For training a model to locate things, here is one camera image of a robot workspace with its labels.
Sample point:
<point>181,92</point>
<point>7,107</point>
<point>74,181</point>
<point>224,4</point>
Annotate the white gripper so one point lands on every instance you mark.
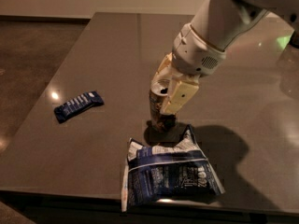
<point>195,54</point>

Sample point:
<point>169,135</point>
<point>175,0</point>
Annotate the orange soda can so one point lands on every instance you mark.
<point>157,93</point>

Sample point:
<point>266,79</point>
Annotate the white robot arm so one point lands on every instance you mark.
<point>220,22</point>

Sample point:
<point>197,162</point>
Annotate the blue chip bag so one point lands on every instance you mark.
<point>160,172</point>

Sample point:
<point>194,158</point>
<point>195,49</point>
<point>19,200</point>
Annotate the dark blue snack bar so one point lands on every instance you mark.
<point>77,105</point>

